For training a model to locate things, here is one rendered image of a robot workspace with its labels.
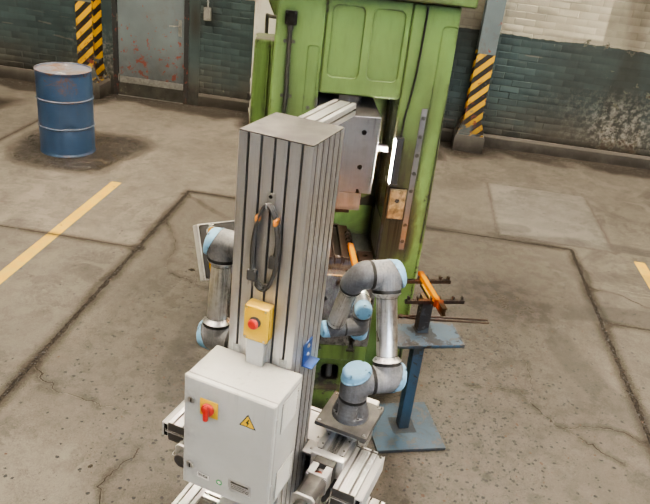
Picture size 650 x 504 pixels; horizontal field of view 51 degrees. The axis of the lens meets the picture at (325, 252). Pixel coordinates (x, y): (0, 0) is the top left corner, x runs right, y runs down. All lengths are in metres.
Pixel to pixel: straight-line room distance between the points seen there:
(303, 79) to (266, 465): 1.92
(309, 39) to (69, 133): 4.71
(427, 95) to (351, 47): 0.45
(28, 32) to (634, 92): 8.14
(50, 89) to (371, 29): 4.80
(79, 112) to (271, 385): 5.78
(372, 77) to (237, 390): 1.84
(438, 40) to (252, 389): 2.00
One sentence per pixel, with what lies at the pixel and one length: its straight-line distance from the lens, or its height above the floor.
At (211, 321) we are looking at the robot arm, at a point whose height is 1.07.
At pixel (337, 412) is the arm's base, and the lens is 2.83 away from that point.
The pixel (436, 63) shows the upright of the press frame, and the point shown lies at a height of 2.02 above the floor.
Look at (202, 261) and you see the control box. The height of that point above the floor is 1.04.
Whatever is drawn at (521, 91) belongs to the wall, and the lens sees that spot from 9.53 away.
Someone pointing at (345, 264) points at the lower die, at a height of 0.95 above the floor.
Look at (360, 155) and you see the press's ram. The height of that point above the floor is 1.57.
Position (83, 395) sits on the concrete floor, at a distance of 4.29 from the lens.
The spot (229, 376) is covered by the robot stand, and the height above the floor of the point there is 1.23.
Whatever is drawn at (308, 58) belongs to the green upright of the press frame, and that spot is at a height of 1.99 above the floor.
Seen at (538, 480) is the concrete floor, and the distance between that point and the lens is 4.11.
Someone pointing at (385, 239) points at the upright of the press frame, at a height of 1.05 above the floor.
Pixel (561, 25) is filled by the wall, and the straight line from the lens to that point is 9.45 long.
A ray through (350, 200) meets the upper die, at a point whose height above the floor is 1.32.
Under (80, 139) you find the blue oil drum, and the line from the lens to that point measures 7.85.
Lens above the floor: 2.65
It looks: 26 degrees down
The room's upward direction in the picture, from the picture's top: 7 degrees clockwise
